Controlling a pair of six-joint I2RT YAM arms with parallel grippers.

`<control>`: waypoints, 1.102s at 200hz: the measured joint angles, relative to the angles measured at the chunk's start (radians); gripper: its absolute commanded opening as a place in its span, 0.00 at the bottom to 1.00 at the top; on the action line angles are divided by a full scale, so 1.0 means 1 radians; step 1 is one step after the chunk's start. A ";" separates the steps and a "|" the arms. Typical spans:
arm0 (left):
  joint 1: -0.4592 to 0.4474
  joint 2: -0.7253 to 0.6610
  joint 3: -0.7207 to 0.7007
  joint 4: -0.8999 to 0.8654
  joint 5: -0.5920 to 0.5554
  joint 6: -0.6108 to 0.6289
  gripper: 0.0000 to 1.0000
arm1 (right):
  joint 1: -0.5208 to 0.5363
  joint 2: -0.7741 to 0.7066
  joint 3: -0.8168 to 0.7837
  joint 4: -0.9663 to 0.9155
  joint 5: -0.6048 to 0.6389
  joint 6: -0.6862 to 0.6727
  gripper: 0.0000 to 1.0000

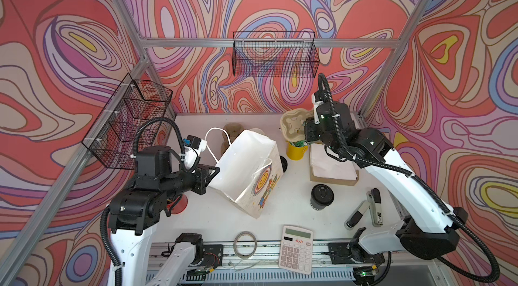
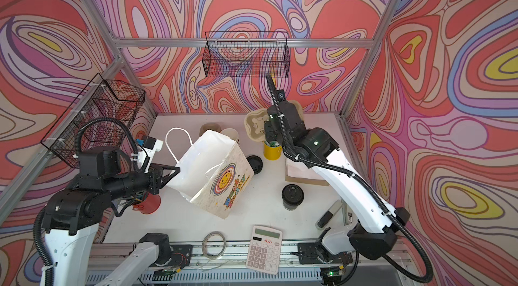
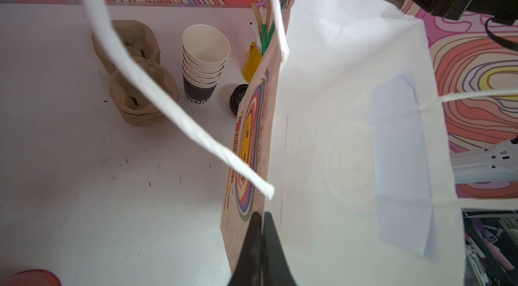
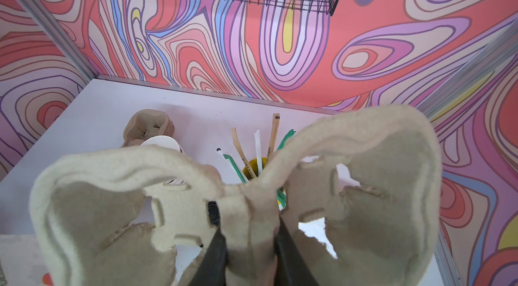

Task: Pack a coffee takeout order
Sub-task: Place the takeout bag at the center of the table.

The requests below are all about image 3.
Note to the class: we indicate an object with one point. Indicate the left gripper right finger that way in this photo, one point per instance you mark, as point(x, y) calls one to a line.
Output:
point(275, 267)

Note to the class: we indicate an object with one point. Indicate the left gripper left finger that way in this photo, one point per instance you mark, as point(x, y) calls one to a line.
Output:
point(249, 266)

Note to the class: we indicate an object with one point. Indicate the white paper takeout bag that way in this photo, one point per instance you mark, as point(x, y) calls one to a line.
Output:
point(341, 136)

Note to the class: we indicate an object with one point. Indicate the stack of paper coffee cups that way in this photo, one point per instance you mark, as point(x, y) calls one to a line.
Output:
point(205, 51)

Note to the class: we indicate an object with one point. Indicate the silver black stapler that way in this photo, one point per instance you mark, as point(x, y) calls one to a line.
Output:
point(495, 163)

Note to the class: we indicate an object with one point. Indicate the stack of black cup lids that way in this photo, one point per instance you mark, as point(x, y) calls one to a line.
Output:
point(236, 97)

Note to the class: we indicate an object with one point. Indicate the yellow metal bucket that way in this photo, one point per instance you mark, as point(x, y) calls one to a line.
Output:
point(253, 60)

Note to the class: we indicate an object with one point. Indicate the bundle of wrapped straws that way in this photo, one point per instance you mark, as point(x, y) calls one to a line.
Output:
point(264, 28)

